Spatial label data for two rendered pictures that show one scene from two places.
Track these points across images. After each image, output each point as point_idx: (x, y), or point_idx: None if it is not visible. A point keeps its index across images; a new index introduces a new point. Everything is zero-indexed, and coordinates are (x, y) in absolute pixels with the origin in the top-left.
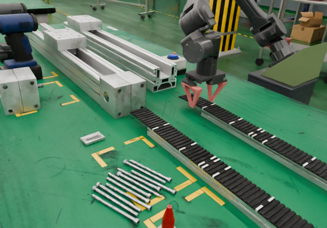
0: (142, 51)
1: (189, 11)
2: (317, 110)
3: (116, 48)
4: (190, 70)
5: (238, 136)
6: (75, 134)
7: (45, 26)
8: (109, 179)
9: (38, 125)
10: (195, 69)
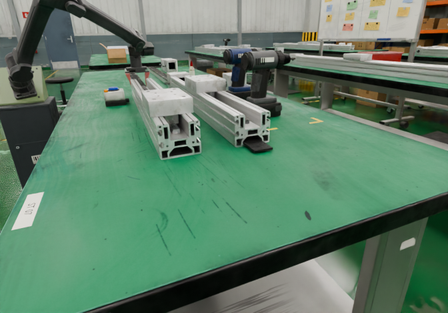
0: (139, 84)
1: (139, 35)
2: (77, 89)
3: (159, 85)
4: (96, 105)
5: None
6: None
7: (231, 109)
8: None
9: None
10: (139, 67)
